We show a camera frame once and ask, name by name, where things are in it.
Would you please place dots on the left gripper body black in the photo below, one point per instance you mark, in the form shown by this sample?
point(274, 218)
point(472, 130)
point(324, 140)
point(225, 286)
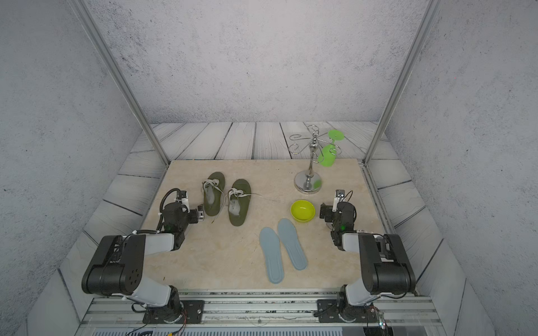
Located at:
point(192, 217)

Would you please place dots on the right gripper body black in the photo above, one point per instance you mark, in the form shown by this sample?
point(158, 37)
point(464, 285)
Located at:
point(330, 215)

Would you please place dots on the olive green shoe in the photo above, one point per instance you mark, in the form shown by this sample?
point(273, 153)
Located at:
point(213, 188)
point(239, 197)

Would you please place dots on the grey-blue insole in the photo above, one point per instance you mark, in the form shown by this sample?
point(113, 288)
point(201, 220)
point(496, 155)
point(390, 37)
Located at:
point(289, 237)
point(270, 244)

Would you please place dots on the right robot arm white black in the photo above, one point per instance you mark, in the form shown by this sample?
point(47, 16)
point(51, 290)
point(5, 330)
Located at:
point(386, 270)

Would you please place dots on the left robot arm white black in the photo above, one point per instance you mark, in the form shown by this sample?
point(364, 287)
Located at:
point(117, 266)

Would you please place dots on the lime green bowl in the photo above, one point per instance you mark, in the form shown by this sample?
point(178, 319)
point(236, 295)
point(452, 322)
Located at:
point(302, 211)

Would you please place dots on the chrome cup holder stand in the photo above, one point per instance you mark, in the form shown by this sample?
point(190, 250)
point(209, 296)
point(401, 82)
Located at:
point(308, 181)

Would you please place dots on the green plastic wine glass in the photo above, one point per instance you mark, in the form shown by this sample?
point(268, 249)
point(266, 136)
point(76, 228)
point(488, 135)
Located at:
point(330, 150)

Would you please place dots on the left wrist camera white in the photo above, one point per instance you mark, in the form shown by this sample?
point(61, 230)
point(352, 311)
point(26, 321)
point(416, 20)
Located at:
point(184, 200)

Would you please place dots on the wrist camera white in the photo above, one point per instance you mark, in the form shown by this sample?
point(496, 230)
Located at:
point(339, 197)
point(184, 200)

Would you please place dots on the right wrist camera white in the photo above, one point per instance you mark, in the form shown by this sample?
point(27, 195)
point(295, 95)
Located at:
point(339, 197)

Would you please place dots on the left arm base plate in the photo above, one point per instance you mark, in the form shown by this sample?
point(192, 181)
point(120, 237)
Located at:
point(177, 312)

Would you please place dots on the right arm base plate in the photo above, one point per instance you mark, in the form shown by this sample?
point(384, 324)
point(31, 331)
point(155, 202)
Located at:
point(334, 311)

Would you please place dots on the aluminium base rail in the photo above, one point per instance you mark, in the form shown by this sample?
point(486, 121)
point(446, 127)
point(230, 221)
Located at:
point(269, 312)

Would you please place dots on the right aluminium frame post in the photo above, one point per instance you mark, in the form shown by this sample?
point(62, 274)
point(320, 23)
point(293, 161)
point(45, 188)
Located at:
point(411, 58)

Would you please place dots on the aluminium frame post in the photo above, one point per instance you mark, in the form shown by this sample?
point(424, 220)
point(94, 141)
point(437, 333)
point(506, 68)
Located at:
point(411, 58)
point(91, 29)

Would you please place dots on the left aluminium frame post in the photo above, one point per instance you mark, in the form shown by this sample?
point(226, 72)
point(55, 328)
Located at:
point(91, 29)

